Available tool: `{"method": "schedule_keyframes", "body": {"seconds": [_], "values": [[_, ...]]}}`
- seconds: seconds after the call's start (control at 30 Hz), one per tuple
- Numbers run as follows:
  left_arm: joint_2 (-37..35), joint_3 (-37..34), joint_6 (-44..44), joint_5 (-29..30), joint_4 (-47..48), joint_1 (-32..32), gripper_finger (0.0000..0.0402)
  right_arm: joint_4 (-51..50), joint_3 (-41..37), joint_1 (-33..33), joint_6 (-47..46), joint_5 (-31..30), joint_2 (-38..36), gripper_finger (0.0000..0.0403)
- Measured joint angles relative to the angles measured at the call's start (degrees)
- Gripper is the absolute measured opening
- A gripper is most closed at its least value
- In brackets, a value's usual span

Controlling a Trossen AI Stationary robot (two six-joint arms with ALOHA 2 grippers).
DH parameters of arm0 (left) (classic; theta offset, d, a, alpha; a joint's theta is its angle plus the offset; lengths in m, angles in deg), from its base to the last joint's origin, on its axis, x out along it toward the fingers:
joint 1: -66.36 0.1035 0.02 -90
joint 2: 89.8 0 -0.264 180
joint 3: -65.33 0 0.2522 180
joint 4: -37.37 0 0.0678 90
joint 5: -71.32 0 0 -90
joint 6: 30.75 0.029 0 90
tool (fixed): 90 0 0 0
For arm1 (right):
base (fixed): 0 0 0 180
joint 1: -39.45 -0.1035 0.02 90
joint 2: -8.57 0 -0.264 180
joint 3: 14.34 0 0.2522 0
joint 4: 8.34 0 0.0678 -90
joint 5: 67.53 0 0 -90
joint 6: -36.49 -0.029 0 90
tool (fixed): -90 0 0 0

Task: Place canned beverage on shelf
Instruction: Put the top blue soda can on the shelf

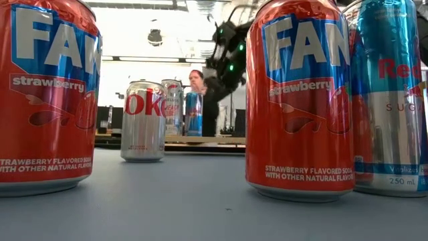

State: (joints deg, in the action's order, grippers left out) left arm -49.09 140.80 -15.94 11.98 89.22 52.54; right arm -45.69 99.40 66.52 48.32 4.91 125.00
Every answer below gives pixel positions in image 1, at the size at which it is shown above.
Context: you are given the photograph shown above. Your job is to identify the blue silver Red Bull can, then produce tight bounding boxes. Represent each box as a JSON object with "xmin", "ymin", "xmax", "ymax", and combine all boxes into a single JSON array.
[
  {"xmin": 342, "ymin": 0, "xmax": 428, "ymax": 198},
  {"xmin": 185, "ymin": 92, "xmax": 204, "ymax": 137}
]

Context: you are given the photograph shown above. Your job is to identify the white Celsius Peach Vibe can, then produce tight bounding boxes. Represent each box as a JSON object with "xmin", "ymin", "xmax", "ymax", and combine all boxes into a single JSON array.
[{"xmin": 160, "ymin": 78, "xmax": 185, "ymax": 137}]

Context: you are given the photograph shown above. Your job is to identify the person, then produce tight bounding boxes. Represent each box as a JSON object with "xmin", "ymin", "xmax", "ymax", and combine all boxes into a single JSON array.
[{"xmin": 188, "ymin": 69, "xmax": 221, "ymax": 137}]

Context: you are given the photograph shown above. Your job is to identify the clear plastic bags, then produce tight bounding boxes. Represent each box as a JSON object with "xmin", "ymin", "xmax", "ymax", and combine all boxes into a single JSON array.
[{"xmin": 217, "ymin": 103, "xmax": 231, "ymax": 128}]

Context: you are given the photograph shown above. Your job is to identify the black monitor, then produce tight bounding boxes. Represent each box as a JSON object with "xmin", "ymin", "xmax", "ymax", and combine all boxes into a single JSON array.
[{"xmin": 233, "ymin": 108, "xmax": 247, "ymax": 133}]

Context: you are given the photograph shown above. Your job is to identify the black ceiling dome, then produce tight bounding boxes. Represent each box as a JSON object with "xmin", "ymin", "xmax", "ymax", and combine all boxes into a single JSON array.
[{"xmin": 146, "ymin": 28, "xmax": 164, "ymax": 48}]

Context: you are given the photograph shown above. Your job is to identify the red Fanta strawberry can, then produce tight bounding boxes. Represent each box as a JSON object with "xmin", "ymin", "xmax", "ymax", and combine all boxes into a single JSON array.
[
  {"xmin": 245, "ymin": 0, "xmax": 356, "ymax": 204},
  {"xmin": 0, "ymin": 0, "xmax": 103, "ymax": 198}
]

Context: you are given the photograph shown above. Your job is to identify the silver Diet Coke can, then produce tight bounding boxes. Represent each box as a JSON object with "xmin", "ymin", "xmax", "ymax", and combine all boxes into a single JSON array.
[{"xmin": 120, "ymin": 80, "xmax": 167, "ymax": 164}]

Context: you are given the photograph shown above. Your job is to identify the dark cabinet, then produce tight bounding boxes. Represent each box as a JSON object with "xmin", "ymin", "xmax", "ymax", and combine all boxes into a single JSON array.
[{"xmin": 96, "ymin": 105, "xmax": 124, "ymax": 135}]

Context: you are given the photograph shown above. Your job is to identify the silver ventilation duct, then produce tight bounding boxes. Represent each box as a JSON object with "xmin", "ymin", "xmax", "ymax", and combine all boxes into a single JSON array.
[{"xmin": 185, "ymin": 0, "xmax": 215, "ymax": 60}]

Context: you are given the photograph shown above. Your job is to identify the black cable pile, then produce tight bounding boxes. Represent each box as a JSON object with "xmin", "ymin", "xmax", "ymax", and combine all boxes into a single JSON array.
[{"xmin": 220, "ymin": 126, "xmax": 247, "ymax": 138}]

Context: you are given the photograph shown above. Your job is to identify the wooden shelf with black frame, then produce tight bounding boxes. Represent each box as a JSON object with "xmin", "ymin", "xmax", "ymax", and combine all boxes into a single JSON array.
[{"xmin": 165, "ymin": 135, "xmax": 247, "ymax": 145}]

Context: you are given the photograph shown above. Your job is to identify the black metal table frame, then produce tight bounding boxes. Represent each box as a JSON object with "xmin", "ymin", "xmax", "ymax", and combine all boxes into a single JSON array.
[{"xmin": 94, "ymin": 140, "xmax": 247, "ymax": 155}]

